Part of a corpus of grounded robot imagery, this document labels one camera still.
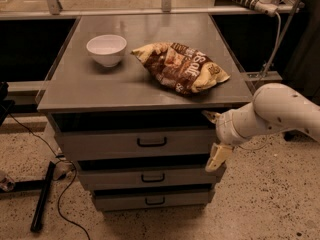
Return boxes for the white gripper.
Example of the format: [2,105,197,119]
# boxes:
[202,110,243,173]

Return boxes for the grey top drawer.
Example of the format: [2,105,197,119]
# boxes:
[55,127,216,161]

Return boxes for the grey drawer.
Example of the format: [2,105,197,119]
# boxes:
[55,127,216,161]
[93,188,214,211]
[79,165,226,190]

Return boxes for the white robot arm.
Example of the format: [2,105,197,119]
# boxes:
[202,83,320,173]

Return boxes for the grey drawer cabinet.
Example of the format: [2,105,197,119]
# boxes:
[38,14,251,211]

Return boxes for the grey bottom drawer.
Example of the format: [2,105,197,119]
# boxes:
[93,188,214,211]

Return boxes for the grey middle drawer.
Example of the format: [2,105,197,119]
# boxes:
[79,165,226,190]

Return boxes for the brown yellow chip bag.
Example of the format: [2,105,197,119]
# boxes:
[131,42,230,95]

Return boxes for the white ceramic bowl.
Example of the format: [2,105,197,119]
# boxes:
[86,34,127,67]

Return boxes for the white power strip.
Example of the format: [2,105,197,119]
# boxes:
[232,0,277,17]

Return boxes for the black metal bar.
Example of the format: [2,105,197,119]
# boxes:
[30,162,56,233]

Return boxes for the white power cable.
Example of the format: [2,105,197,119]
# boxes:
[235,11,283,152]

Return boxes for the black floor cable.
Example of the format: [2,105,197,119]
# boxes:
[7,112,92,240]

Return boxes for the grey metal rail frame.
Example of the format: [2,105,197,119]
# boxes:
[0,0,306,105]

